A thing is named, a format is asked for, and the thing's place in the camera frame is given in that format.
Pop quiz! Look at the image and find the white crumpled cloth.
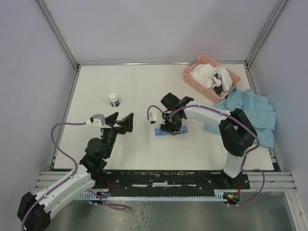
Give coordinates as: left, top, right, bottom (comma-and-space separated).
190, 64, 233, 90

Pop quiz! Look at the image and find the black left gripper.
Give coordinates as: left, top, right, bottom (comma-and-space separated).
102, 112, 134, 157

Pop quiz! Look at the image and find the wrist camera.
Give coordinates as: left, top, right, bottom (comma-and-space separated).
148, 110, 157, 124
90, 114, 106, 128

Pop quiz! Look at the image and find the light blue cable duct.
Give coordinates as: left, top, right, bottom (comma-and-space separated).
77, 190, 228, 200

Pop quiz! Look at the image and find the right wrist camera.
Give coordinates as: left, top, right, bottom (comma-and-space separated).
148, 110, 157, 124

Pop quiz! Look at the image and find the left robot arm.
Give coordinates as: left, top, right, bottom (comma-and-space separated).
17, 112, 134, 231

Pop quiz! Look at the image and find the black item in basket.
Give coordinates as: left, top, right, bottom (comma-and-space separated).
212, 73, 232, 96

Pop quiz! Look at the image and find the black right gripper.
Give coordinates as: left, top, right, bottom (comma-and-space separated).
160, 112, 182, 135

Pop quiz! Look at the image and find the white pill bottle blue label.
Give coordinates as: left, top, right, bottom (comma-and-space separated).
109, 93, 120, 108

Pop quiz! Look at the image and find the pink perforated plastic basket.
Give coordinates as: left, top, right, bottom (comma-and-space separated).
183, 55, 242, 104

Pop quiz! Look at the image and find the blue weekly pill organizer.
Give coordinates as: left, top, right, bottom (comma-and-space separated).
155, 126, 188, 137

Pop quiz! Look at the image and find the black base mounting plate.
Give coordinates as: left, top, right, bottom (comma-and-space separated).
90, 170, 250, 196

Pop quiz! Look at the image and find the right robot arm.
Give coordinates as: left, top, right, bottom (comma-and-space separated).
160, 93, 259, 188

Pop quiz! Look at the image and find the light blue cloth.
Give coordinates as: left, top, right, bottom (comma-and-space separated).
215, 89, 276, 150

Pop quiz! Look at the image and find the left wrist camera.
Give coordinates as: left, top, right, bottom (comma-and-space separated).
90, 114, 106, 128

